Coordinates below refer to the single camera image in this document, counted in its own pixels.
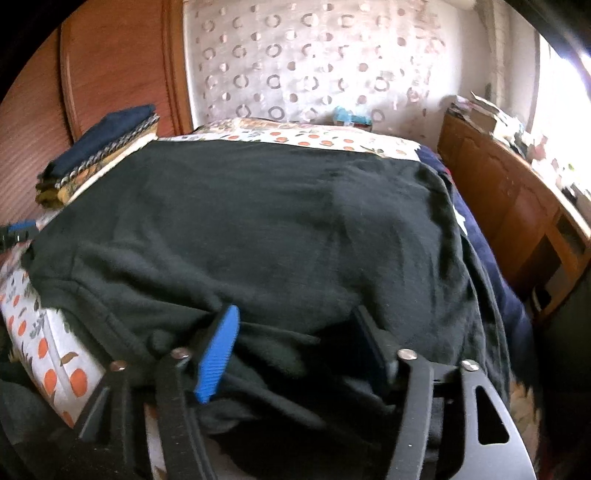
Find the navy blue blanket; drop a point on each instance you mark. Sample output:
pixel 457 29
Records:
pixel 489 258

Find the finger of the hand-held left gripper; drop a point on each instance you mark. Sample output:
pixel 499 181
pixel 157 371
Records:
pixel 21 227

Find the teal plastic toy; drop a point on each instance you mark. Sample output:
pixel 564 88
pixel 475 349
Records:
pixel 346 117

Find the stack of books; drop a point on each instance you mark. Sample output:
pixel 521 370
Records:
pixel 485 115

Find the circle-patterned wall cloth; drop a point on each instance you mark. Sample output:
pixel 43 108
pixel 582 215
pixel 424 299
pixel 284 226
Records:
pixel 300 55

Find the dark cloth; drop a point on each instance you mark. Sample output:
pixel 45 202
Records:
pixel 568 369

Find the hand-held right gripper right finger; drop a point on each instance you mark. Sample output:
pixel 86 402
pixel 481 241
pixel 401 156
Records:
pixel 374 355

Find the orange-print white bed sheet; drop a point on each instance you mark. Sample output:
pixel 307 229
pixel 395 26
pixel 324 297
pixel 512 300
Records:
pixel 60 350

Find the navy folded cloth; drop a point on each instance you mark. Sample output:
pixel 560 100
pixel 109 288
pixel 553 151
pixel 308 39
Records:
pixel 101 134

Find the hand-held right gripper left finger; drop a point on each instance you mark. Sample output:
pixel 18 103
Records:
pixel 217 355

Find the stack of folded clothes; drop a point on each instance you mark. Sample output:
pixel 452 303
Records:
pixel 106 154

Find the clutter of small sill items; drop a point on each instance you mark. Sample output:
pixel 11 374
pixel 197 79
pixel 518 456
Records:
pixel 545 157

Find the brown wooden wardrobe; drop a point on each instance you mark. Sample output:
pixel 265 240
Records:
pixel 115 60

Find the brown wooden cabinet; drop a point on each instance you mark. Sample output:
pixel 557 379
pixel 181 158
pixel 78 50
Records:
pixel 498 184

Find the black t-shirt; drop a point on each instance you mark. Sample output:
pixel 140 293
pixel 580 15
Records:
pixel 277 221

